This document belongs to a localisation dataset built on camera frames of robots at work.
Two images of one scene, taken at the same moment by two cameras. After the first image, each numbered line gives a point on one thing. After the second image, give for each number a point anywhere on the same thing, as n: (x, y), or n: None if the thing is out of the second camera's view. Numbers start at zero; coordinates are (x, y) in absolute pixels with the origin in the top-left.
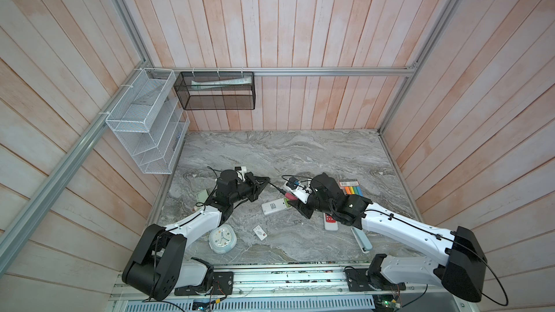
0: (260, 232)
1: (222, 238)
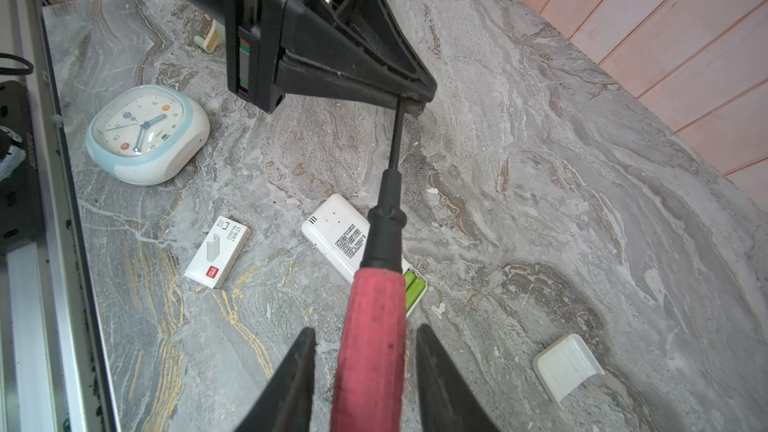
0: (218, 253)
1: (147, 135)
